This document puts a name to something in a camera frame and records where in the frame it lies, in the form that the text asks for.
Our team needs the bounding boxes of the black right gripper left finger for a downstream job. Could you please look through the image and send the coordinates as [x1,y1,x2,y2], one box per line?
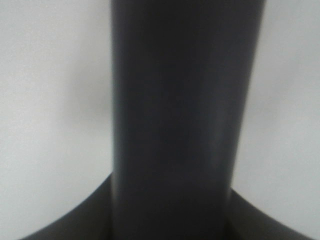
[23,175,112,240]

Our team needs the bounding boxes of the purple hand brush black bristles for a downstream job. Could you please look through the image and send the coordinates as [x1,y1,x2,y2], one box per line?
[111,0,265,240]

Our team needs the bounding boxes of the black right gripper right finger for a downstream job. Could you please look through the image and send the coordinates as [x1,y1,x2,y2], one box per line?
[228,190,310,240]

